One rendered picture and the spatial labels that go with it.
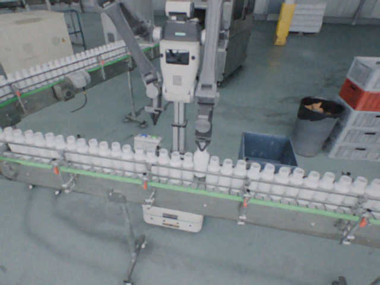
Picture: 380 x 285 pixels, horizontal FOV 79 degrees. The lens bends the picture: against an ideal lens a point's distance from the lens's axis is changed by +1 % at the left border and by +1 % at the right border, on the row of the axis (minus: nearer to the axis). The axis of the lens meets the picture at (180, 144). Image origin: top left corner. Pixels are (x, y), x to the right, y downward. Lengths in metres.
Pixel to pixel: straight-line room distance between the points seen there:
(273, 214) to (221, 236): 1.03
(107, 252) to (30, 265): 0.57
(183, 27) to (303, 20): 8.93
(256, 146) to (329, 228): 0.71
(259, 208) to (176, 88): 0.87
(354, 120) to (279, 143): 1.55
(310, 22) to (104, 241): 9.68
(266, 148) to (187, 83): 0.73
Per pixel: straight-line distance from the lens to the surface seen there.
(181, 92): 1.51
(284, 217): 1.22
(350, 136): 3.30
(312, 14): 10.31
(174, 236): 2.14
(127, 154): 1.12
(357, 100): 3.08
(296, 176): 1.09
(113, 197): 1.33
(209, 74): 0.85
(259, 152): 1.76
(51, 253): 2.30
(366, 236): 1.39
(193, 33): 1.48
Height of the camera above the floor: 1.83
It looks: 37 degrees down
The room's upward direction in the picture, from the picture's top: 1 degrees clockwise
